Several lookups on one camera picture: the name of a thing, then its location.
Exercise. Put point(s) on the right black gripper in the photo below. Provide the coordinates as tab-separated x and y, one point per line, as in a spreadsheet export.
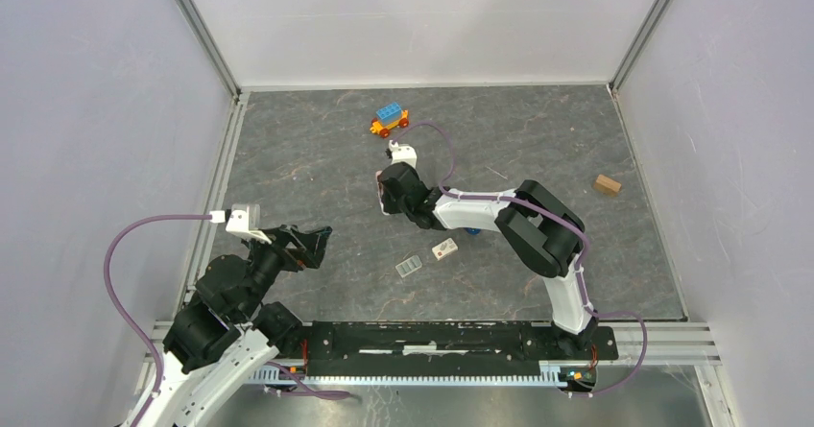
389	206

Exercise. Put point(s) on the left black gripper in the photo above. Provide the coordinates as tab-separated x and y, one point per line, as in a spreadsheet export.
294	259

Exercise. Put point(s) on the pink white staple remover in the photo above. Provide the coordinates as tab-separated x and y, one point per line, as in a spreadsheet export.
379	192

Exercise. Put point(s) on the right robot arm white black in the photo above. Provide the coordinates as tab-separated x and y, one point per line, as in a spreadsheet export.
547	237

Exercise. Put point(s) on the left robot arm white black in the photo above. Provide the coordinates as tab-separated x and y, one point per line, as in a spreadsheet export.
225	333

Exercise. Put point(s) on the toy brick car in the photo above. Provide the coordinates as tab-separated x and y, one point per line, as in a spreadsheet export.
389	118

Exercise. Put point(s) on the small wooden block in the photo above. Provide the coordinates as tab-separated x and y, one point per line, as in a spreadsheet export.
607	186

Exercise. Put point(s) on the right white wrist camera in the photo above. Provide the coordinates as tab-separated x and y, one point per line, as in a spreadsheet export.
402	153

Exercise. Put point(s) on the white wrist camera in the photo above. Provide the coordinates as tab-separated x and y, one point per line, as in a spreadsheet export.
241	220
402	153

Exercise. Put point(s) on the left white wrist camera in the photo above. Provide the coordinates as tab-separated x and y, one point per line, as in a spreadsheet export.
241	220

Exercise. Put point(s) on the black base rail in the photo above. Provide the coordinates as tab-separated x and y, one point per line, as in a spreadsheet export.
442	348

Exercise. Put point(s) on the white cable duct strip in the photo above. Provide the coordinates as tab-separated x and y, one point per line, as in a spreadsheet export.
547	377

